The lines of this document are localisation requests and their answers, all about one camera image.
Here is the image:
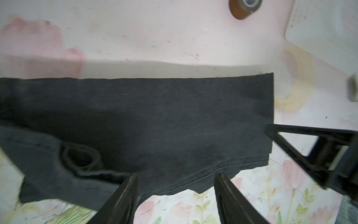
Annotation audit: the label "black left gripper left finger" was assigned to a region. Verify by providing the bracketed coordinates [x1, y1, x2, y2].
[87, 174, 139, 224]

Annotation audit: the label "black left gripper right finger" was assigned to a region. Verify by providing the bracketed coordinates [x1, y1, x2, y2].
[213, 173, 268, 224]

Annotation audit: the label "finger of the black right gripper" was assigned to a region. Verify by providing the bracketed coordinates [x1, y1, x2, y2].
[265, 124, 358, 200]

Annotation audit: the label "dark grey long pants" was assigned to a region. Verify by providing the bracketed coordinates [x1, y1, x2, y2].
[1, 73, 274, 210]

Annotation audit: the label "brown tape roll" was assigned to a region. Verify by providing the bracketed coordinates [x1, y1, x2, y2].
[229, 0, 262, 20]

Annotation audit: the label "white plastic basket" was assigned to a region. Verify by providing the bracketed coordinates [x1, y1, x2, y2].
[285, 1, 358, 74]

